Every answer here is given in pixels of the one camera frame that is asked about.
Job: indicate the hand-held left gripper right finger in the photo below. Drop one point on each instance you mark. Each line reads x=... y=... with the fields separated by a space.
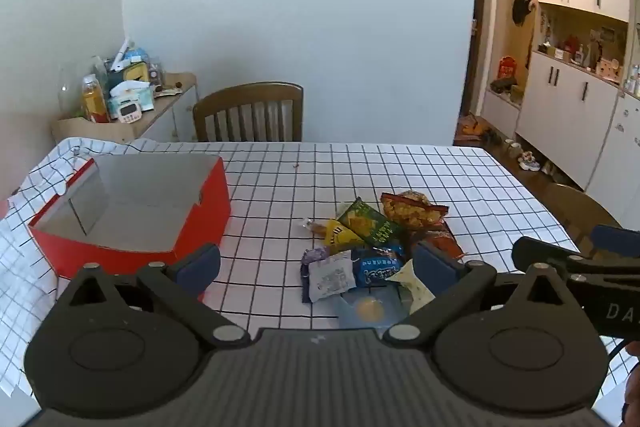
x=430 y=264

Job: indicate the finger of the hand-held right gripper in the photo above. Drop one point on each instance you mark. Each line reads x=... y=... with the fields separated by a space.
x=545 y=249
x=617 y=237

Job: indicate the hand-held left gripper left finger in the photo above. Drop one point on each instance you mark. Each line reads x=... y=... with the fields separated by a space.
x=200 y=264

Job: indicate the red brown snack packet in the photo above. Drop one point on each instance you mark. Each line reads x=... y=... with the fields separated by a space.
x=442 y=242

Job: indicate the cream triangular snack packet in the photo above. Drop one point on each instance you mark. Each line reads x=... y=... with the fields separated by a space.
x=412 y=287

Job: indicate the blue snack packet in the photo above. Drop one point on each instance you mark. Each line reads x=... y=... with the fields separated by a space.
x=375 y=274

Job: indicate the clear orange snack bag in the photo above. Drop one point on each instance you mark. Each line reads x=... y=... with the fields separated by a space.
x=410 y=209

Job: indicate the red cardboard box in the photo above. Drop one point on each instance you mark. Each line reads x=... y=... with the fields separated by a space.
x=210 y=202

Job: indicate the green chip packet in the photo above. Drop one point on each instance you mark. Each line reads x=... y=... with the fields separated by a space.
x=367 y=222

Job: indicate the clear packet with yellow cake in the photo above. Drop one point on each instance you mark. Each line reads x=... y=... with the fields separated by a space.
x=367 y=309

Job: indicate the yellow candy packet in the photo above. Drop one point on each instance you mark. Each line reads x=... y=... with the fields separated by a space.
x=337 y=234

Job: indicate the white snack packet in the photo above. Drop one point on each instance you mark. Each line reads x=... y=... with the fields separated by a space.
x=330 y=277

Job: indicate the purple candy packet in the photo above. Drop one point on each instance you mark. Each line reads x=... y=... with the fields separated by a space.
x=310 y=259

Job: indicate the person's right hand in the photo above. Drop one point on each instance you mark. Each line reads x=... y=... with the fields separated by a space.
x=634 y=387

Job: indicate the white patterned shoes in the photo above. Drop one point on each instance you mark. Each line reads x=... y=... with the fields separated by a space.
x=530 y=162

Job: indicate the white checked tablecloth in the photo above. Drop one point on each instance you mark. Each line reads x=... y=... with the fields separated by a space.
x=350 y=167

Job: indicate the white lower cabinet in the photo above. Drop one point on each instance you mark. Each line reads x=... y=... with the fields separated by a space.
x=565 y=117

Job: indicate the light wooden side cabinet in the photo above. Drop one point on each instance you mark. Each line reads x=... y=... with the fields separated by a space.
x=165 y=102

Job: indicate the white digital timer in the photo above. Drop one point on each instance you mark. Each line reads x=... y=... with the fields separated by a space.
x=130 y=113

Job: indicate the wooden slatted chair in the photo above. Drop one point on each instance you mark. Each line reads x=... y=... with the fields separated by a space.
x=250 y=94

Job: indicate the pale green tissue box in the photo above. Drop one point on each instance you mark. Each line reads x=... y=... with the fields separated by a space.
x=132 y=97

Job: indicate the red decorative item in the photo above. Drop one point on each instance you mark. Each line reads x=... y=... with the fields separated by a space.
x=507 y=68

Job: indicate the assorted counter knickknacks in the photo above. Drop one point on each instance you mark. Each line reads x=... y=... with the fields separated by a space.
x=575 y=49

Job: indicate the orange juice bottle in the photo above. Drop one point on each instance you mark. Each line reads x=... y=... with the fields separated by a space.
x=95 y=102

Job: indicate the small clear jar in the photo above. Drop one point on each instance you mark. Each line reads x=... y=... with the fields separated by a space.
x=156 y=73

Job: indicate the green yellow box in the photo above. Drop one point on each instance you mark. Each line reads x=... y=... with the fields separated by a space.
x=135 y=72

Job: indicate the clear glass bowl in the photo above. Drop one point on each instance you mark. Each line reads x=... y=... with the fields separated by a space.
x=70 y=87

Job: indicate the white tube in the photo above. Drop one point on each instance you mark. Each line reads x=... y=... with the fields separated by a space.
x=120 y=57

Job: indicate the dark wooden door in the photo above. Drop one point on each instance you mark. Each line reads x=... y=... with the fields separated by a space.
x=482 y=32

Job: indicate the black hanging bag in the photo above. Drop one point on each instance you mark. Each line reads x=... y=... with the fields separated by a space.
x=522 y=7

